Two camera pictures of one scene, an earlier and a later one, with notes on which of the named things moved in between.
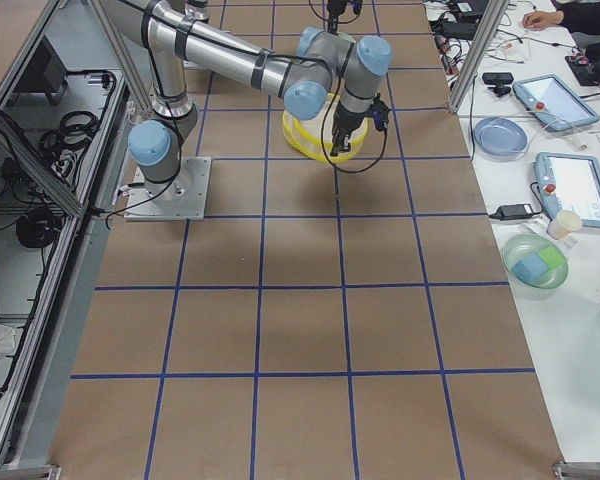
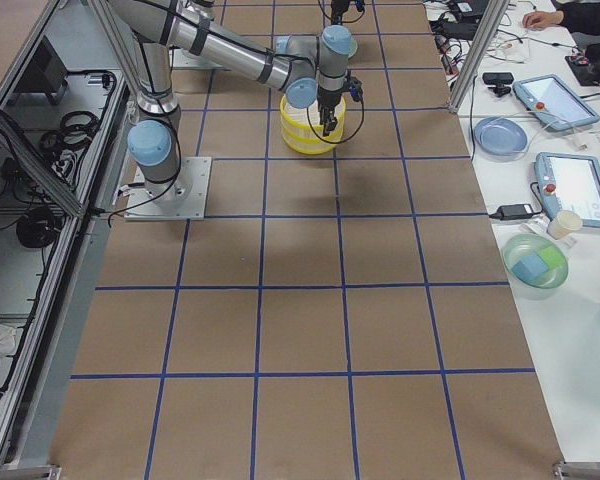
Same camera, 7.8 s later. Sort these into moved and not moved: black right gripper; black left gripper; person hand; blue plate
Moved: black right gripper
Not moved: blue plate; person hand; black left gripper
